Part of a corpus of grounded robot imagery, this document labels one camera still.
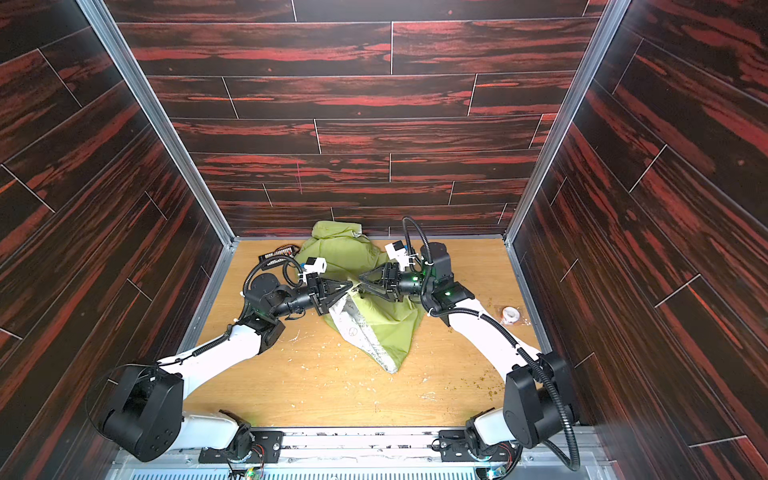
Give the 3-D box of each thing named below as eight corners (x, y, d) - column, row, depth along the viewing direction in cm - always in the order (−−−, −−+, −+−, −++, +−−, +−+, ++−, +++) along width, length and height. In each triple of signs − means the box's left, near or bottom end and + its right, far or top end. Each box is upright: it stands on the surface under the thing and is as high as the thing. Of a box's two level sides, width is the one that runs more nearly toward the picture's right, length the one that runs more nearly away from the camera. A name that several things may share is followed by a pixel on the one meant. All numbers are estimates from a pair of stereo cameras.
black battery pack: (263, 273, 113) (261, 267, 110) (257, 263, 116) (254, 258, 113) (301, 254, 119) (300, 248, 117) (294, 245, 122) (293, 239, 120)
